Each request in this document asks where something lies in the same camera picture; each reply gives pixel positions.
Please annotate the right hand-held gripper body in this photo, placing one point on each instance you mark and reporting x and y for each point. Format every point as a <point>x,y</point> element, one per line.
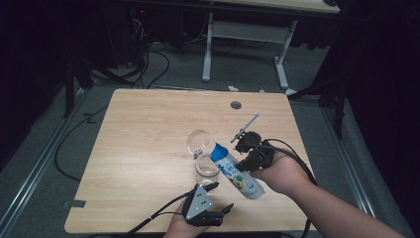
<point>254,148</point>

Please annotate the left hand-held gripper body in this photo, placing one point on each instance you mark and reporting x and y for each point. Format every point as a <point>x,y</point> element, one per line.
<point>198,203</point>

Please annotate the clear glass jar hinged lid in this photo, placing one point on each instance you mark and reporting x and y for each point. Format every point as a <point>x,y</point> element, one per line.
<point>206,172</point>

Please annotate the white and blue pouch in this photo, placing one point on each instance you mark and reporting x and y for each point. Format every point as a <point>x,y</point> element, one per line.
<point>231,170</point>

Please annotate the person's left hand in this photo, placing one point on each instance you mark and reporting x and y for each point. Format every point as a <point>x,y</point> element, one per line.
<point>180,228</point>

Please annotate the person's right hand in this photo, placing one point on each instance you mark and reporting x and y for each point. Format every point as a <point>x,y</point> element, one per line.
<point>284,175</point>

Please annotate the white plug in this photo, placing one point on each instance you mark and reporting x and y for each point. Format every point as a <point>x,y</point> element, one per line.
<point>232,88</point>

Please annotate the black metal stand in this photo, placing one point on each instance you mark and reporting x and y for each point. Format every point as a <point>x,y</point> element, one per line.
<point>340,109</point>
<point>69,86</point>

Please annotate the white-framed desk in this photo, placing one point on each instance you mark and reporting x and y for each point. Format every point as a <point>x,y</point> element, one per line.
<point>251,31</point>

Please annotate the grey tape strip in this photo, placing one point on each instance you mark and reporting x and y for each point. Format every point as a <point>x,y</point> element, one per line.
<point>74,203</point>

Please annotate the metal floor rail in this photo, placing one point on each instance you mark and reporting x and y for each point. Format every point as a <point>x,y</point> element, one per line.
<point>350,168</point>
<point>39,162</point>

